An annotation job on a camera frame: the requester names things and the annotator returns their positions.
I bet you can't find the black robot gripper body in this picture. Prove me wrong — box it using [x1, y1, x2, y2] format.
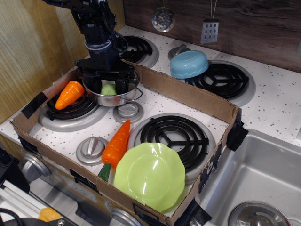
[75, 43, 137, 82]

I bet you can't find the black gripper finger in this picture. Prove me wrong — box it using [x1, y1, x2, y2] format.
[115, 79, 129, 94]
[84, 77, 102, 93]

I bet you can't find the green toy broccoli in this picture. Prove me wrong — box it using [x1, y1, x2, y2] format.
[100, 84, 117, 96]

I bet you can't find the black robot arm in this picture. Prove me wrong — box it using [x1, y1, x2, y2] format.
[46, 0, 135, 95]

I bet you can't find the small steel pan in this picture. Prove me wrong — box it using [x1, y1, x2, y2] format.
[83, 70, 143, 107]

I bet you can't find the short orange toy carrot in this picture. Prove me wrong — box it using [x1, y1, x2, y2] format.
[55, 81, 85, 110]

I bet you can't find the silver stove knob upper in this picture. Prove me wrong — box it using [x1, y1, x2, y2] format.
[113, 102, 144, 124]

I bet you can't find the silver stove knob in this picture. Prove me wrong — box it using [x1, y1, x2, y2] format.
[76, 137, 108, 166]
[113, 102, 144, 124]
[167, 44, 190, 61]

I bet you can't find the rear left black burner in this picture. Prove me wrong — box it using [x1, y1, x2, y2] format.
[117, 36, 159, 68]

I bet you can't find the silver rear stove knob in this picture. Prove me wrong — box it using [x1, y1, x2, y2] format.
[167, 44, 190, 61]

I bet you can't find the silver stove knob lower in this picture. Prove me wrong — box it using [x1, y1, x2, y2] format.
[76, 137, 108, 166]

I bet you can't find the blue plastic bowl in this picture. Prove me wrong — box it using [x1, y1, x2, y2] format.
[170, 50, 209, 79]

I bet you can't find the long orange toy carrot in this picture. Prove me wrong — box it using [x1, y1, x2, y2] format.
[98, 120, 131, 182]

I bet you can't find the hanging steel strainer ladle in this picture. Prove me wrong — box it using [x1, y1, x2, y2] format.
[151, 0, 175, 33]

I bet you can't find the front right black burner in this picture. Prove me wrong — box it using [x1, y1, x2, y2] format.
[128, 113, 215, 186]

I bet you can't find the light green plastic plate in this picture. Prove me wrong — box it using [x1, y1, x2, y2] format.
[114, 143, 185, 212]

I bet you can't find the brown cardboard fence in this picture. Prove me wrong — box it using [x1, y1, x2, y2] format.
[10, 53, 249, 226]

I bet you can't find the hanging steel slotted spatula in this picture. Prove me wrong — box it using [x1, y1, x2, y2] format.
[201, 0, 219, 44]

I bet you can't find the silver oven knob left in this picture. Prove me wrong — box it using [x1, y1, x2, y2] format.
[22, 154, 51, 182]

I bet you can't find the silver oven knob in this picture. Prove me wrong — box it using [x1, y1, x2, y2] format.
[109, 208, 137, 226]
[22, 154, 51, 182]

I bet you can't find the silver oven knob centre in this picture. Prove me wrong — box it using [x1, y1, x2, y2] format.
[109, 208, 137, 226]

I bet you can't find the yellow sponge piece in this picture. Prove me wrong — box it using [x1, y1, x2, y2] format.
[38, 207, 62, 222]

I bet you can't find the stainless steel sink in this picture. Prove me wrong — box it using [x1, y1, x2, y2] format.
[199, 129, 301, 226]

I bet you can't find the silver sink drain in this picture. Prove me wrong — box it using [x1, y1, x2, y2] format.
[227, 201, 292, 226]

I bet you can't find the black cable loop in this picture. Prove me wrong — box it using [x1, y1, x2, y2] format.
[0, 207, 23, 226]

